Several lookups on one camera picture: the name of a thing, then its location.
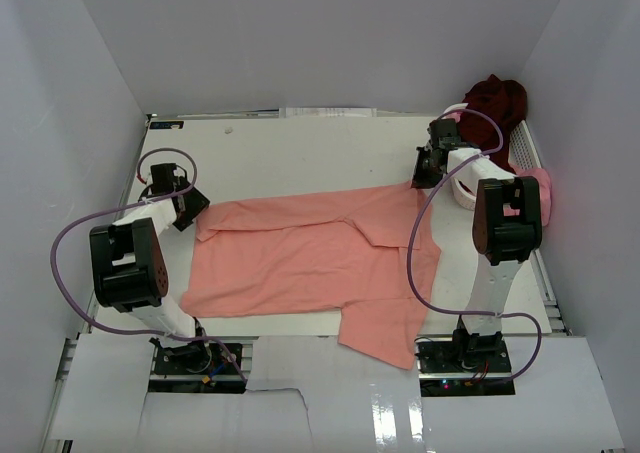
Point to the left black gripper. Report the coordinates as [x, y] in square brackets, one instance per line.
[197, 203]

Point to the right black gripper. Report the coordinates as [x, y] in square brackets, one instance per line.
[420, 180]

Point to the salmon pink t shirt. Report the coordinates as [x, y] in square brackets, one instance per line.
[343, 251]

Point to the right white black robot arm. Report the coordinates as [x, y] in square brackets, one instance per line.
[506, 229]

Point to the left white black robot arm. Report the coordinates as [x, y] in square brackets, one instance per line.
[131, 277]

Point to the black label sticker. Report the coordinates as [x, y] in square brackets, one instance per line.
[166, 125]

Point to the white plastic laundry basket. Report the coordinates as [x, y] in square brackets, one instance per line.
[522, 155]

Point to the dark red shirt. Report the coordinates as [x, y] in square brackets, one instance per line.
[505, 102]

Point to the pink shirt in basket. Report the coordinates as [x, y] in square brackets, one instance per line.
[545, 191]

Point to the papers behind table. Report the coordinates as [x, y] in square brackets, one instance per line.
[327, 112]

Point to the white paper sheets front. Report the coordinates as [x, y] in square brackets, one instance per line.
[309, 394]

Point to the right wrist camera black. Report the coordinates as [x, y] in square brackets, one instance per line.
[444, 134]

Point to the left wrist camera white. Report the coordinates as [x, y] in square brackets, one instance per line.
[144, 177]

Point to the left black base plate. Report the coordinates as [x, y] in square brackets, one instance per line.
[199, 368]

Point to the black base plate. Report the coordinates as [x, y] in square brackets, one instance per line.
[442, 374]
[199, 368]

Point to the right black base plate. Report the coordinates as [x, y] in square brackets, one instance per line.
[442, 374]

